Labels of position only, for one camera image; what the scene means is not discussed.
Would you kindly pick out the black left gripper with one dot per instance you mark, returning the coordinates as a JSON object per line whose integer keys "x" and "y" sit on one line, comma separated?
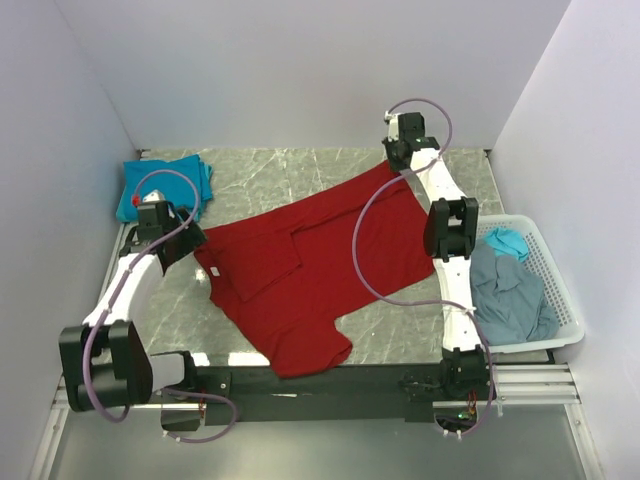
{"x": 193, "y": 238}

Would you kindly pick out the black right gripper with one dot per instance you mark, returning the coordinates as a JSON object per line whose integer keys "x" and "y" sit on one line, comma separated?
{"x": 388, "y": 145}

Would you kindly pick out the red t shirt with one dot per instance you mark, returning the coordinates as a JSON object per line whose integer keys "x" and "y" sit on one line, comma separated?
{"x": 284, "y": 277}

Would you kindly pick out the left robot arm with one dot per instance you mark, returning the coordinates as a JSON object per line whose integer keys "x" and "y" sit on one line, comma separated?
{"x": 103, "y": 359}

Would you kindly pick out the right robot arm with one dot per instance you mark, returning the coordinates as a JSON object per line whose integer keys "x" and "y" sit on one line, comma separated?
{"x": 449, "y": 239}

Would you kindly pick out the folded blue t shirt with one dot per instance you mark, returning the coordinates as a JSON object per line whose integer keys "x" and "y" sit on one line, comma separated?
{"x": 170, "y": 180}

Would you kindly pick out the folded teal t shirt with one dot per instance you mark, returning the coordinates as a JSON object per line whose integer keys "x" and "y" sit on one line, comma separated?
{"x": 127, "y": 210}

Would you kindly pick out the teal t shirt in basket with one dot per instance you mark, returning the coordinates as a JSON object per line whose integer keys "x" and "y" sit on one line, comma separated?
{"x": 505, "y": 241}

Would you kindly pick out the grey blue t shirt in basket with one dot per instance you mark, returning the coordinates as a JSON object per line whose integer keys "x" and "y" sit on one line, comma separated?
{"x": 510, "y": 304}

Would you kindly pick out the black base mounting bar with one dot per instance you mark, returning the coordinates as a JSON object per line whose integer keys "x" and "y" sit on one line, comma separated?
{"x": 354, "y": 392}

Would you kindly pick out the white plastic basket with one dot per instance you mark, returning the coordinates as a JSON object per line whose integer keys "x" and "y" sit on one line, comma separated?
{"x": 541, "y": 263}

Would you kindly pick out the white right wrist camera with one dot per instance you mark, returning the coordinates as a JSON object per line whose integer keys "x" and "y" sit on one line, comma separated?
{"x": 391, "y": 120}

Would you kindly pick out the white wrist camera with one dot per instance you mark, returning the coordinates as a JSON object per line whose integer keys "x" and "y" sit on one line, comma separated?
{"x": 391, "y": 120}
{"x": 153, "y": 196}

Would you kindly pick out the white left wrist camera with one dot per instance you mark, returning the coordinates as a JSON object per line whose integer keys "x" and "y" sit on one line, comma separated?
{"x": 153, "y": 196}

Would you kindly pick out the aluminium frame rail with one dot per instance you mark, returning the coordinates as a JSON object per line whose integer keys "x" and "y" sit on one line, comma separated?
{"x": 535, "y": 384}

